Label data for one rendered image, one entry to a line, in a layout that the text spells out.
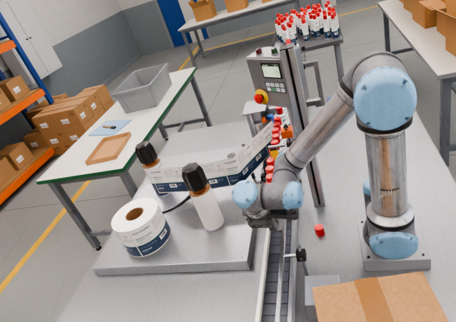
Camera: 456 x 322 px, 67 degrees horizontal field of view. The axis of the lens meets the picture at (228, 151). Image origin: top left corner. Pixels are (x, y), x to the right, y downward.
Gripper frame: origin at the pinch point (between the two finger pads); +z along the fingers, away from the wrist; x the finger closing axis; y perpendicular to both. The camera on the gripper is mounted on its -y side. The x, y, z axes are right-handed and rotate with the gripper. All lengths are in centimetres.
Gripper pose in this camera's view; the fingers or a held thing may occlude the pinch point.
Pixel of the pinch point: (277, 223)
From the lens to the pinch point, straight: 129.7
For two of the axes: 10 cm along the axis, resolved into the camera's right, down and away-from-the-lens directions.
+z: 3.4, 4.3, 8.3
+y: -9.4, 1.4, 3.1
